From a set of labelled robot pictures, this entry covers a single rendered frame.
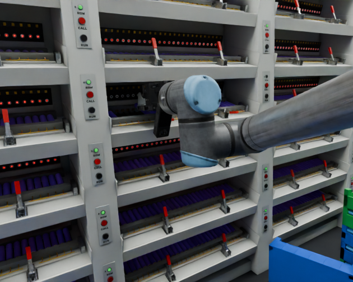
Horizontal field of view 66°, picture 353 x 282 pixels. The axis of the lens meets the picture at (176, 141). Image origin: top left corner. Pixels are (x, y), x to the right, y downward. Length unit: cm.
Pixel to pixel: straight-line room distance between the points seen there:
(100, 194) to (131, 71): 38
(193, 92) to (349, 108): 30
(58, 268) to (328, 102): 81
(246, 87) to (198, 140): 59
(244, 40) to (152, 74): 48
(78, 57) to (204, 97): 37
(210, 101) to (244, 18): 55
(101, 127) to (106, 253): 39
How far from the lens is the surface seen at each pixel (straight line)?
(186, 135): 64
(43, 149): 80
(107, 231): 90
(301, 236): 165
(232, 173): 111
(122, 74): 84
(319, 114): 50
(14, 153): 80
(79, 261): 95
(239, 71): 108
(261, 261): 140
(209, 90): 63
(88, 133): 81
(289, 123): 55
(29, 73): 79
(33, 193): 89
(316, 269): 121
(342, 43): 177
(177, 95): 65
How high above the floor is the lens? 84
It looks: 11 degrees down
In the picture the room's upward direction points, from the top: 3 degrees counter-clockwise
